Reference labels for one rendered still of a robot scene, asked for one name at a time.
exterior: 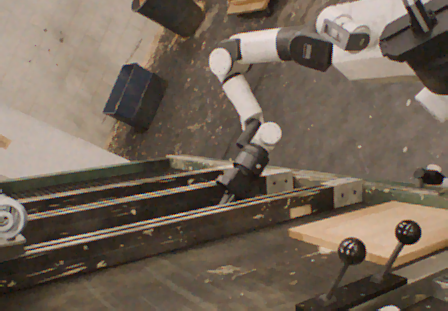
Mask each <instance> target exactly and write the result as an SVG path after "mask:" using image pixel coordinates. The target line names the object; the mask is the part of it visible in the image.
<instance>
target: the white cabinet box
mask: <svg viewBox="0 0 448 311"><path fill-rule="evenodd" d="M127 162H130V161H128V160H126V159H124V158H122V157H120V156H119V155H116V154H114V153H112V152H110V151H105V150H103V149H102V148H100V147H97V146H95V145H93V144H91V143H88V142H86V141H85V140H83V139H81V138H78V137H76V136H74V135H72V134H70V133H66V132H64V131H62V130H59V129H57V128H55V127H54V126H52V125H49V124H47V123H45V122H43V121H40V120H38V119H37V118H35V117H30V116H28V115H26V114H24V113H22V112H20V111H18V110H16V109H14V108H11V107H9V106H8V105H6V104H4V103H1V102H0V174H2V175H4V176H7V177H9V178H12V179H13V178H20V177H26V176H33V175H39V174H46V173H53V172H60V171H67V170H73V169H86V168H93V167H100V166H106V165H114V164H120V163H127Z"/></svg>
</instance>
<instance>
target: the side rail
mask: <svg viewBox="0 0 448 311"><path fill-rule="evenodd" d="M165 168H171V166H170V158H166V157H161V158H154V159H147V160H140V161H134V162H127V163H120V164H114V165H106V166H100V167H93V168H86V169H73V170H67V171H60V172H53V173H46V174H39V175H33V176H26V177H20V178H13V179H6V180H0V189H2V192H1V193H7V192H12V191H19V190H24V189H31V188H37V187H42V188H44V187H49V186H54V187H55V185H61V184H68V183H73V182H80V181H85V180H91V179H97V180H99V179H98V178H103V177H110V176H116V175H121V176H122V174H128V173H135V172H140V171H146V172H147V170H153V169H165ZM91 181H92V180H91ZM24 191H25V190H24ZM19 192H20V191H19ZM12 193H13V192H12Z"/></svg>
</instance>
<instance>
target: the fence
mask: <svg viewBox="0 0 448 311"><path fill-rule="evenodd" d="M447 273H448V250H447V251H444V252H443V253H440V254H438V255H435V256H433V257H430V258H427V259H423V260H421V261H418V262H416V263H413V264H411V265H409V266H407V267H404V268H402V269H399V270H397V271H394V272H393V274H395V275H398V276H401V277H404V278H408V284H406V285H404V286H401V287H399V288H397V289H394V290H392V291H391V292H388V293H386V294H384V295H381V296H379V297H375V298H373V299H371V300H368V301H366V302H364V303H361V304H359V305H357V306H355V307H353V308H351V309H348V310H346V311H378V310H380V309H382V308H384V307H387V306H394V307H396V308H397V309H398V310H399V311H401V310H403V309H405V308H407V307H408V306H410V305H413V304H415V303H417V302H419V301H421V300H423V299H425V298H426V297H429V296H431V280H432V279H434V278H437V277H439V276H443V275H445V274H447Z"/></svg>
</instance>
